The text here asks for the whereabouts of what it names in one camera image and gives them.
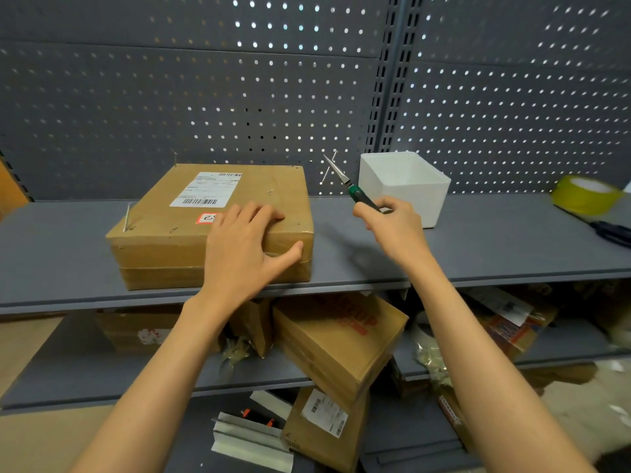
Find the crumpled clear plastic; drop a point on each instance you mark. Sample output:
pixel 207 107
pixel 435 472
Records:
pixel 434 362

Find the person's left forearm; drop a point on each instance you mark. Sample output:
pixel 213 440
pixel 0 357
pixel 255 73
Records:
pixel 162 389

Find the cardboard box red blue print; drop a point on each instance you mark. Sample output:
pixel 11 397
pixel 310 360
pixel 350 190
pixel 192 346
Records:
pixel 512 334

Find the grey perforated back panel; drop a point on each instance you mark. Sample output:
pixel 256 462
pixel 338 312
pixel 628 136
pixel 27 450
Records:
pixel 148 93
pixel 517 93

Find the person's right hand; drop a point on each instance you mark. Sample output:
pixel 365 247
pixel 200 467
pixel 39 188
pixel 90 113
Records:
pixel 394 231

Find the white flat strips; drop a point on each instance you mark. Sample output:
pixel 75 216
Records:
pixel 246 443

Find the person's left hand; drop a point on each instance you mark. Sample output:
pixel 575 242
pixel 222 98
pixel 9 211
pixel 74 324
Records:
pixel 236 265

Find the black scissors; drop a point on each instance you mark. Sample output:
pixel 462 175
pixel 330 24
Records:
pixel 611 231

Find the cardboard box red lettering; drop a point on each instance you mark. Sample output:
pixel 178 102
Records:
pixel 335 349

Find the cardboard box barcode label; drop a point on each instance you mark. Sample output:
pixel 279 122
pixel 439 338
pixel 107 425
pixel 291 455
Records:
pixel 305 448

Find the person's right forearm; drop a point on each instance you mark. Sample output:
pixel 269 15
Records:
pixel 483 379

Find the grey slotted upright post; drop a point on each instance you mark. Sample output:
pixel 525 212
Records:
pixel 19 184
pixel 396 68

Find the brown cardboard box white labels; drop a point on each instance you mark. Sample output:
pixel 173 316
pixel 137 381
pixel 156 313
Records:
pixel 276 192

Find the brown wooden panel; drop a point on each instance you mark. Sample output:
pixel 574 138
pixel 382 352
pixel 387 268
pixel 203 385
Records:
pixel 10 197

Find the cardboard box torn white sticker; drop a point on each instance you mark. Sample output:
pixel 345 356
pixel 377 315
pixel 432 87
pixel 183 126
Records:
pixel 128 332

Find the white plastic bin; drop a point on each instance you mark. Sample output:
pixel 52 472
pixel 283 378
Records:
pixel 424 201

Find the grey metal shelf board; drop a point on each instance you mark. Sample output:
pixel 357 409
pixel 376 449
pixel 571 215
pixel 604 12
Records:
pixel 572 352
pixel 517 241
pixel 409 438
pixel 98 374
pixel 59 251

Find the yellow tape roll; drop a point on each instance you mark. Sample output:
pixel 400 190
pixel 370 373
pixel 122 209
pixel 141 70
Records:
pixel 581 201

